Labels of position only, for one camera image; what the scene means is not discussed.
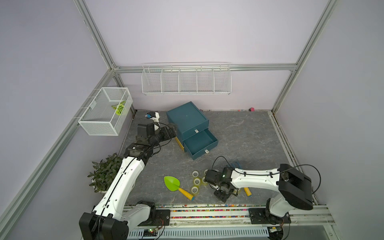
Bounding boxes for blue toy rake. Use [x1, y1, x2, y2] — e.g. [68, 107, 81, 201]
[233, 161, 252, 197]

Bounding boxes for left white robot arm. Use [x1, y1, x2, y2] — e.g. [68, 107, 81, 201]
[79, 123, 177, 240]

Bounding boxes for green toy shovel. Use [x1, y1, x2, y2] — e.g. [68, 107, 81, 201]
[164, 176, 194, 201]

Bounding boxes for green toy in basket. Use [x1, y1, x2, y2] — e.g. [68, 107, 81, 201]
[112, 101, 126, 116]

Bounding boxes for white wire wall shelf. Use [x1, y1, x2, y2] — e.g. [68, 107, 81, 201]
[141, 63, 232, 95]

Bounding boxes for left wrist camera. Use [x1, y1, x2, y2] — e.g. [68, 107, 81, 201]
[146, 112, 160, 131]

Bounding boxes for green potted plant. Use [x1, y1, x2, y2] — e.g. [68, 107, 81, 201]
[87, 153, 123, 193]

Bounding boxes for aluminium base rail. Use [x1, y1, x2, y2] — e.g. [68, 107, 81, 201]
[123, 205, 336, 237]

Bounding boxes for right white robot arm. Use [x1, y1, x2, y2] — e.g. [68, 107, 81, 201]
[205, 164, 314, 225]

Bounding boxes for white mesh wall basket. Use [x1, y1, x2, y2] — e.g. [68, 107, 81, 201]
[78, 87, 133, 136]

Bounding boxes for teal three-drawer cabinet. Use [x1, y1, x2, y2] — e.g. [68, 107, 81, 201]
[167, 102, 219, 160]

